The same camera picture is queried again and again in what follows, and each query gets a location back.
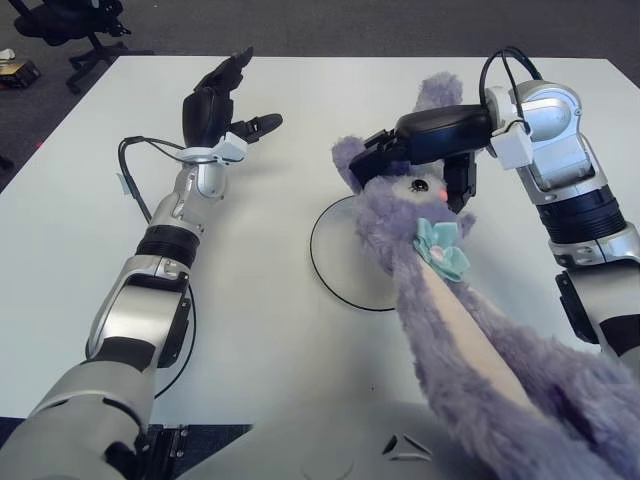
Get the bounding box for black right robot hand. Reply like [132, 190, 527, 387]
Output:
[348, 103, 496, 215]

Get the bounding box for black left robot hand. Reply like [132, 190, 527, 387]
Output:
[180, 47, 284, 151]

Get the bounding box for purple plush bunny doll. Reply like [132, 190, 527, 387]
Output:
[332, 72, 640, 480]

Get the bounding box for white plate with black rim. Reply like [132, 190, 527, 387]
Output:
[309, 195, 401, 312]

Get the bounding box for white left wrist sensor box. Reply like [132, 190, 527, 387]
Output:
[180, 132, 249, 166]

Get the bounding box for white wrist sensor box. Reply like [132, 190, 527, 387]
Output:
[180, 132, 249, 166]
[489, 122, 534, 171]

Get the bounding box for white right wrist sensor box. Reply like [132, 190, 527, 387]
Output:
[489, 122, 534, 171]

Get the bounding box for black office chair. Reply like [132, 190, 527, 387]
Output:
[13, 0, 154, 96]

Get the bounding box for small cardboard box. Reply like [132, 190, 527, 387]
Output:
[0, 47, 42, 91]

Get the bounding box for grey robot torso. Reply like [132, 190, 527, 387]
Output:
[174, 399, 481, 480]

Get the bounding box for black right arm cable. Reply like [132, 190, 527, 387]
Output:
[478, 47, 544, 131]

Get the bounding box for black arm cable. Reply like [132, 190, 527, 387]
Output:
[118, 135, 196, 221]
[478, 47, 544, 131]

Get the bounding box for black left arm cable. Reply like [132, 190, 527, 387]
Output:
[118, 135, 196, 221]

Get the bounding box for black metal bracket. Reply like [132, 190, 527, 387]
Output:
[159, 424, 190, 464]

